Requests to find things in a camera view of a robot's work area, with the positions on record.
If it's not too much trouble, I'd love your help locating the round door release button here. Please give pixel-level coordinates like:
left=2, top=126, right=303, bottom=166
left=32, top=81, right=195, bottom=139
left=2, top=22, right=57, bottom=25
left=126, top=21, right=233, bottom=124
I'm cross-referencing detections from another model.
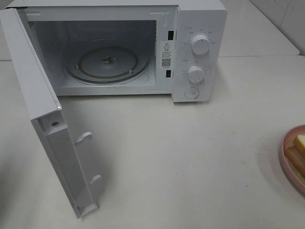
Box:
left=184, top=87, right=199, bottom=99

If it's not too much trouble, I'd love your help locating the white timer knob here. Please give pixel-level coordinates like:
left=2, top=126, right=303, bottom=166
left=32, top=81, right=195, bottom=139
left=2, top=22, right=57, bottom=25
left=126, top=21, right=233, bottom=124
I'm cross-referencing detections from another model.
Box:
left=187, top=65, right=204, bottom=83

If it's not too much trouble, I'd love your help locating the pink round plate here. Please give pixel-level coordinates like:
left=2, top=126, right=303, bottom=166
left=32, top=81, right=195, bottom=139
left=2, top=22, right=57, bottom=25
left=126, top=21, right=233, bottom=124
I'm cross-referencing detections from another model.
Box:
left=279, top=125, right=305, bottom=197

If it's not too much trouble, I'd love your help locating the white bread slice top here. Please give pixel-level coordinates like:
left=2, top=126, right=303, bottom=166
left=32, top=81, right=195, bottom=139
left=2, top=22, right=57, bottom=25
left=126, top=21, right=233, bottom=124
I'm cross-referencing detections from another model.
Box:
left=293, top=135, right=305, bottom=157

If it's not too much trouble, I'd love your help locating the white warning label sticker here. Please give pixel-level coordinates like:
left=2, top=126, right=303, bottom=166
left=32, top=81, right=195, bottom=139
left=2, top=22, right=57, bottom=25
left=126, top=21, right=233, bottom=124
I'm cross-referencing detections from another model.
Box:
left=160, top=40, right=175, bottom=69

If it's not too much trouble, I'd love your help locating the white microwave oven body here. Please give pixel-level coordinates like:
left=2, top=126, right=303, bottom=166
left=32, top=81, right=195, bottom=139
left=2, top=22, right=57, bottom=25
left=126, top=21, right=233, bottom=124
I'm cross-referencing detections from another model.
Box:
left=4, top=0, right=227, bottom=103

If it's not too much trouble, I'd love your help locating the upper white power knob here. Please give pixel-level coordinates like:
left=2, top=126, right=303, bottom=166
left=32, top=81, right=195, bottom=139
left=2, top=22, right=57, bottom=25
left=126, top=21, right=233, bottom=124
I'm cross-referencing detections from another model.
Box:
left=191, top=33, right=211, bottom=55

